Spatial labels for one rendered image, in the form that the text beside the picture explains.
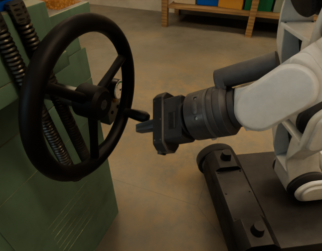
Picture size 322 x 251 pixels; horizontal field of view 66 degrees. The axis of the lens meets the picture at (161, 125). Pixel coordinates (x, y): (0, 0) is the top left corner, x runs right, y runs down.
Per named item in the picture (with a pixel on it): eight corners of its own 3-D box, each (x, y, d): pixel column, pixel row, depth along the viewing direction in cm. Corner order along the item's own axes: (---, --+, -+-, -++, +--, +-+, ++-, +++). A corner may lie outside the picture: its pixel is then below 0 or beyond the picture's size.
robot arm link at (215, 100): (233, 126, 49) (297, 115, 42) (213, 144, 40) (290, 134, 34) (217, 69, 47) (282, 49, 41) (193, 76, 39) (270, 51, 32)
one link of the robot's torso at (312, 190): (312, 162, 112) (324, 141, 104) (342, 200, 97) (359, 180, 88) (268, 166, 110) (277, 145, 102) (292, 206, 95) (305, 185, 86)
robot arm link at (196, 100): (176, 158, 52) (231, 152, 45) (146, 152, 45) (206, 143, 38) (174, 101, 56) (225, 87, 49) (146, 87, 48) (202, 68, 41)
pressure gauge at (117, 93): (117, 108, 76) (113, 85, 71) (106, 105, 78) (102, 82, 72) (127, 98, 81) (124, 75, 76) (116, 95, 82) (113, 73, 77)
